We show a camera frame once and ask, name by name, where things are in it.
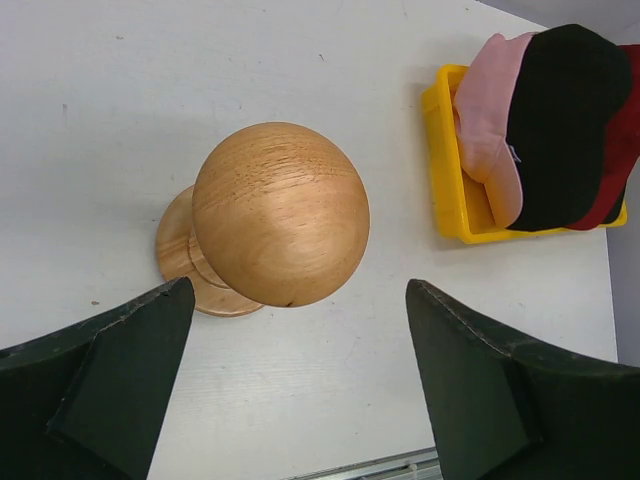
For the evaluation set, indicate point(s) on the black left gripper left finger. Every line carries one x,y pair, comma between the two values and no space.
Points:
88,401

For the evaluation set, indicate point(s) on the pink baseball cap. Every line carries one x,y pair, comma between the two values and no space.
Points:
482,102

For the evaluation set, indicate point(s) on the yellow plastic bin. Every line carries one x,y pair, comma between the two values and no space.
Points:
445,165

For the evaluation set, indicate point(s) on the red baseball cap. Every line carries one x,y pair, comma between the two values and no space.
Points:
621,154

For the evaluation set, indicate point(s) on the black Yankees baseball cap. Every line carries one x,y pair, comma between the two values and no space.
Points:
571,83

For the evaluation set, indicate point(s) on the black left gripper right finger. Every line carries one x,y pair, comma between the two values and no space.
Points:
506,405

